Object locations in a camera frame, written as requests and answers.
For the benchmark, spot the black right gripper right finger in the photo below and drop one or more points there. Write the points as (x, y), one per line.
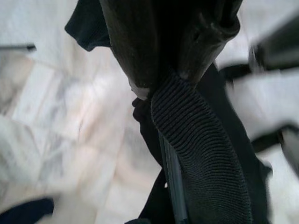
(201, 35)

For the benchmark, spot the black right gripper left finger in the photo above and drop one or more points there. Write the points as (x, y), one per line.
(135, 46)

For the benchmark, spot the black shirt with green logo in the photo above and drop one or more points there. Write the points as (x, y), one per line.
(198, 140)

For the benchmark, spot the silver metal clothes rack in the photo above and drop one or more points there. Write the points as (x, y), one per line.
(14, 47)

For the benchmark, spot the navy shirt with red collar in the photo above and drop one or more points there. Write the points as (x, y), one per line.
(23, 214)

